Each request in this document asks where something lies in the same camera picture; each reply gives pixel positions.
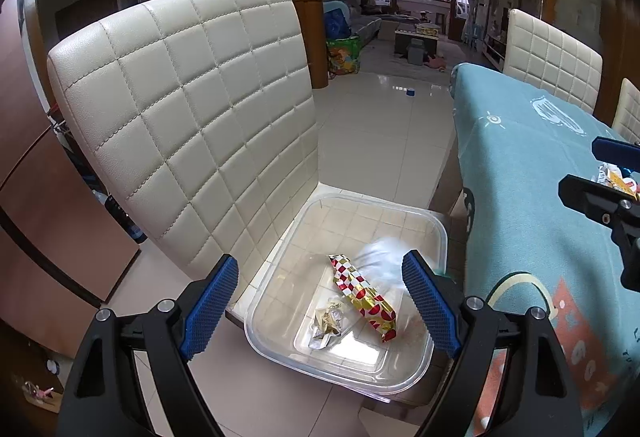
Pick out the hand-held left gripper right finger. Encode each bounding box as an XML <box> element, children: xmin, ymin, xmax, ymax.
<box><xmin>401</xmin><ymin>249</ymin><xmax>585</xmax><ymax>437</ymax></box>

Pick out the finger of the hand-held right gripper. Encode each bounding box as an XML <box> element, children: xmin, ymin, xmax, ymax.
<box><xmin>558</xmin><ymin>174</ymin><xmax>640</xmax><ymax>293</ymax></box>
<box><xmin>591</xmin><ymin>136</ymin><xmax>640</xmax><ymax>168</ymax></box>

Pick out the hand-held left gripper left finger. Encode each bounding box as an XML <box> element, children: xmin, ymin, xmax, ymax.
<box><xmin>59</xmin><ymin>253</ymin><xmax>240</xmax><ymax>437</ymax></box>

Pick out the white yellow snack wrapper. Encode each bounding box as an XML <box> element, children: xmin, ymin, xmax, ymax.
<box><xmin>592</xmin><ymin>162</ymin><xmax>640</xmax><ymax>199</ymax></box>

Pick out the blurred white falling wrapper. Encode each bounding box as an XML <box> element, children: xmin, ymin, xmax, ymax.
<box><xmin>357</xmin><ymin>237</ymin><xmax>416</xmax><ymax>313</ymax></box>

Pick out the clear plastic container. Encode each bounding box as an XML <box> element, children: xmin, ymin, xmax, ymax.
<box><xmin>243</xmin><ymin>195</ymin><xmax>448</xmax><ymax>395</ymax></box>

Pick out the cream quilted leather chair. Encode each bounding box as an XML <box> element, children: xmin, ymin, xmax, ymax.
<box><xmin>502</xmin><ymin>8</ymin><xmax>603</xmax><ymax>115</ymax></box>
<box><xmin>611</xmin><ymin>78</ymin><xmax>640</xmax><ymax>143</ymax></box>
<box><xmin>46</xmin><ymin>0</ymin><xmax>451</xmax><ymax>413</ymax></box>

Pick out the red white checkered wrapper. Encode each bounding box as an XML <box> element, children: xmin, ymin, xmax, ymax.
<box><xmin>327</xmin><ymin>253</ymin><xmax>397</xmax><ymax>344</ymax></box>

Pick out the teal printed tablecloth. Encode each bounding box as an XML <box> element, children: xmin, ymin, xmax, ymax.
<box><xmin>430</xmin><ymin>62</ymin><xmax>640</xmax><ymax>437</ymax></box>

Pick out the crumpled silver gold wrapper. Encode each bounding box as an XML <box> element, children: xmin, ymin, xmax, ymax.
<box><xmin>309</xmin><ymin>299</ymin><xmax>353</xmax><ymax>351</ymax></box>

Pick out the brown cabinet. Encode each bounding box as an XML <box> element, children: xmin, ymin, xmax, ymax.
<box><xmin>0</xmin><ymin>0</ymin><xmax>142</xmax><ymax>353</ymax></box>

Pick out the white standing air conditioner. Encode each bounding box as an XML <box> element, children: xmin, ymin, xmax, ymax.
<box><xmin>476</xmin><ymin>0</ymin><xmax>494</xmax><ymax>38</ymax></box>

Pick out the low coffee table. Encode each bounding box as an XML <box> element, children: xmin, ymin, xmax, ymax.
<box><xmin>395</xmin><ymin>23</ymin><xmax>442</xmax><ymax>55</ymax></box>

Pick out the colourful printed bag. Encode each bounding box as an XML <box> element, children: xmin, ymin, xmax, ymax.
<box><xmin>326</xmin><ymin>34</ymin><xmax>362</xmax><ymax>77</ymax></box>

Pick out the grey covered sofa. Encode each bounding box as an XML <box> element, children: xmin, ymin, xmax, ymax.
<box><xmin>320</xmin><ymin>0</ymin><xmax>385</xmax><ymax>43</ymax></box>

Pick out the blue bag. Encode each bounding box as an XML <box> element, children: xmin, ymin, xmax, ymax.
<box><xmin>324</xmin><ymin>10</ymin><xmax>352</xmax><ymax>40</ymax></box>

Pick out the wooden partition with pillar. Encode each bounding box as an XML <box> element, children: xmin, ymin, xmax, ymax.
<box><xmin>291</xmin><ymin>0</ymin><xmax>331</xmax><ymax>90</ymax></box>

